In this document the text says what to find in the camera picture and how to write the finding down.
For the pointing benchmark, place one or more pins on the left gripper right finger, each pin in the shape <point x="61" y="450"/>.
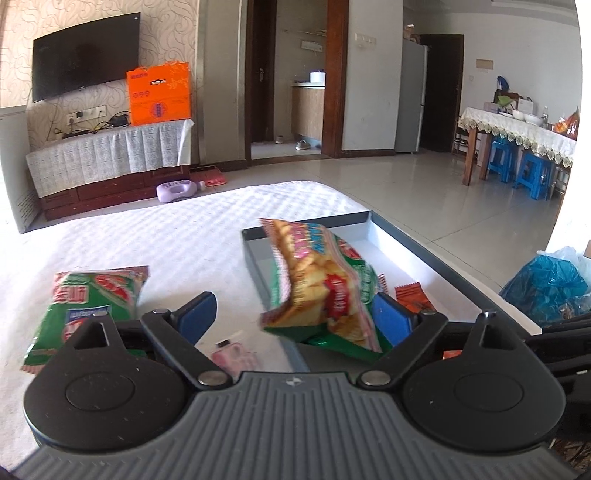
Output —
<point x="412" y="337"/>

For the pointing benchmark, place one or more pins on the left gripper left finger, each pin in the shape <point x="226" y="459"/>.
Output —
<point x="174" y="335"/>

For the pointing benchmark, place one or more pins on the orange snack packet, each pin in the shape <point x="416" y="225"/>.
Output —
<point x="413" y="297"/>

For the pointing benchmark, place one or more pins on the large shrimp chips bag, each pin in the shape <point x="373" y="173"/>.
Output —
<point x="323" y="292"/>

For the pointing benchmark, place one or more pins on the small green shrimp chips bag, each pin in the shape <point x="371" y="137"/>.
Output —
<point x="78" y="296"/>

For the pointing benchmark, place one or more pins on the pink small candy packet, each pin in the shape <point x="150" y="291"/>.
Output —
<point x="234" y="358"/>

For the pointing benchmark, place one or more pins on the purple detergent bottle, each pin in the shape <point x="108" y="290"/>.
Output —
<point x="178" y="190"/>

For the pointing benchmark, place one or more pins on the blue plastic bag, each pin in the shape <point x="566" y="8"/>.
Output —
<point x="552" y="287"/>

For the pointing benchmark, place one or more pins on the dark red TV cabinet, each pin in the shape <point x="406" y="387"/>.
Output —
<point x="112" y="192"/>

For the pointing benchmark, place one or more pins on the white lace cabinet cloth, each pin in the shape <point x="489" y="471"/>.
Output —
<point x="109" y="154"/>

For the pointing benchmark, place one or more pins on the blue plastic stool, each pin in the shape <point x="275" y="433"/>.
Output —
<point x="502" y="159"/>
<point x="536" y="174"/>

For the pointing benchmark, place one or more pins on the dining table with lace cloth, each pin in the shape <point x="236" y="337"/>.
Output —
<point x="482" y="126"/>

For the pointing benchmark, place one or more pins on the orange gift box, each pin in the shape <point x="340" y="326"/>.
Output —
<point x="159" y="94"/>

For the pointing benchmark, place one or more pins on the white chest freezer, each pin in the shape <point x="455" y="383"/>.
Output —
<point x="20" y="203"/>

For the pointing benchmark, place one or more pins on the grey refrigerator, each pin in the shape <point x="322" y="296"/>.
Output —
<point x="412" y="97"/>

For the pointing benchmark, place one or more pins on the black wall television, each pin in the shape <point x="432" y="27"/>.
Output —
<point x="85" y="55"/>

